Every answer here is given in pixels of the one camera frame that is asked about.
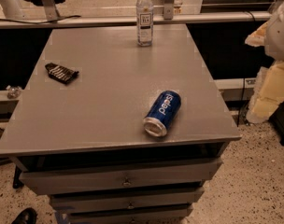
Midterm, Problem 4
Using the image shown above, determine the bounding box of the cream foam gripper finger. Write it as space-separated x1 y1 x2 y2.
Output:
245 21 284 123

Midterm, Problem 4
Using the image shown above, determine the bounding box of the black rxbar chocolate wrapper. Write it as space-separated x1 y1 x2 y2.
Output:
45 63 78 85

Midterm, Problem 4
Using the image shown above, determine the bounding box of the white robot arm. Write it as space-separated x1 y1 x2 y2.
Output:
245 1 284 123

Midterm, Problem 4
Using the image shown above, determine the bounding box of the blue pepsi can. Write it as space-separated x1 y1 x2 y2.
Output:
143 91 181 137

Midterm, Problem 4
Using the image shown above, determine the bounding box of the clear plastic water bottle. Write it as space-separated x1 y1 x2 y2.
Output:
136 0 154 47

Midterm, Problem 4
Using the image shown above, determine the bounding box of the grey drawer cabinet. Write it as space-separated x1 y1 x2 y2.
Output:
0 25 239 224

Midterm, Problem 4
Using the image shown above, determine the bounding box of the small clear glass object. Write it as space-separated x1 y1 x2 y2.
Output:
6 85 22 99

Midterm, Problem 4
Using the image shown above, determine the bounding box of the black shoe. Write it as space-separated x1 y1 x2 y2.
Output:
11 208 37 224

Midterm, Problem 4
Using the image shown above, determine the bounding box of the grey metal bracket post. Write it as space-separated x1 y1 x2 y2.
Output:
163 0 174 20

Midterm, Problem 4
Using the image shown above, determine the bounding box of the black cable on rail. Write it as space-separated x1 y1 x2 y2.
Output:
0 14 82 25

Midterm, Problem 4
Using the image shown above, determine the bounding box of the grey metal rail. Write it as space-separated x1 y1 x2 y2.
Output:
0 11 271 29

